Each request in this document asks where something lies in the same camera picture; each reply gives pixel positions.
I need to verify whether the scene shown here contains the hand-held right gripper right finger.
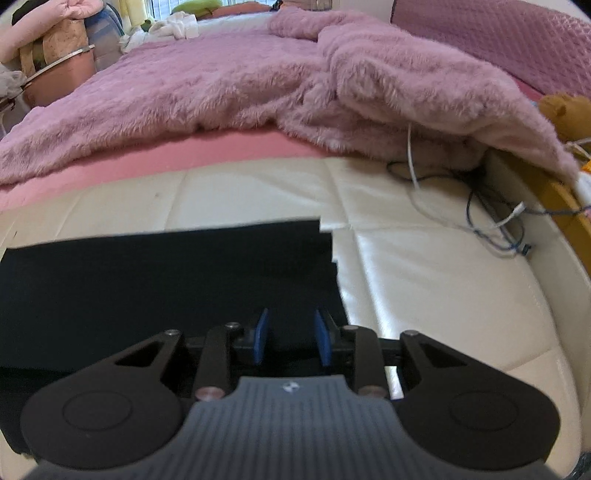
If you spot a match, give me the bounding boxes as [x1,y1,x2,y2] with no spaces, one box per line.
[314,308,469,400]

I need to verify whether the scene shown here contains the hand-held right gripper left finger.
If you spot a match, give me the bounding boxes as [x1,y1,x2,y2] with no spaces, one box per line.
[111,308,271,401]

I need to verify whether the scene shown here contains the black pants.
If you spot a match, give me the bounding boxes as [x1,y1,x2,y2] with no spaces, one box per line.
[0,220,350,459]

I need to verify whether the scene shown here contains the cream quilted mattress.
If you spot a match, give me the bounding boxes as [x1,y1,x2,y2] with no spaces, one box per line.
[0,156,591,480]

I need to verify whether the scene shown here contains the pink bed sheet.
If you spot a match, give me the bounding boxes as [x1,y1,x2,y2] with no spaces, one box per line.
[0,128,334,214]

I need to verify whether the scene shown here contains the pink fluffy blanket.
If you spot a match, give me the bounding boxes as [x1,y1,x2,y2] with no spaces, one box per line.
[0,6,580,186]

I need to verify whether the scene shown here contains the white clothes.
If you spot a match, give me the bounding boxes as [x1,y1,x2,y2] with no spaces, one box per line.
[119,12,200,48]

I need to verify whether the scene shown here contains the pink storage bin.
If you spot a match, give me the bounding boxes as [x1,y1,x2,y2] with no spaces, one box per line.
[18,44,99,108]

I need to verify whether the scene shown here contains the brown plush toy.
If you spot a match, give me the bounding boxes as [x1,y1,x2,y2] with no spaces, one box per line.
[537,92,591,145]

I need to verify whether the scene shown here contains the pink pillow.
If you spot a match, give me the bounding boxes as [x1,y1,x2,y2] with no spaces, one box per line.
[221,1,274,16]

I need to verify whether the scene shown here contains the green plush pillow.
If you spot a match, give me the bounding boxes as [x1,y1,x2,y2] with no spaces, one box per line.
[170,0,223,16]

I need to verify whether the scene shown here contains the blue striped bag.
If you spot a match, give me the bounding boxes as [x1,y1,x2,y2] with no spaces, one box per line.
[85,4,126,73]

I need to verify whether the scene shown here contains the yellow cloth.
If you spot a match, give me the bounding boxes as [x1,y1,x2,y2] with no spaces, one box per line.
[117,0,149,27]

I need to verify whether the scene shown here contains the pink quilted headboard cover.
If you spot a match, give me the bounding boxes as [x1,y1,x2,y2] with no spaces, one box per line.
[392,0,591,100]

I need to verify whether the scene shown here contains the grey-white plastic bag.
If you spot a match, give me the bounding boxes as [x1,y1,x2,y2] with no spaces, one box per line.
[0,61,29,101]

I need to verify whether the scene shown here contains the brown patterned bag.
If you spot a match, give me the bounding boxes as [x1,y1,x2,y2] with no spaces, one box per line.
[18,13,92,78]

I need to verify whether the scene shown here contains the white cable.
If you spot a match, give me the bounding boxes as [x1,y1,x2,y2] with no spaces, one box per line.
[405,122,528,230]

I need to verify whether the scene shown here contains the dark thin cable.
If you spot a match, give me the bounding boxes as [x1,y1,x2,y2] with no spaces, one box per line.
[385,159,591,258]

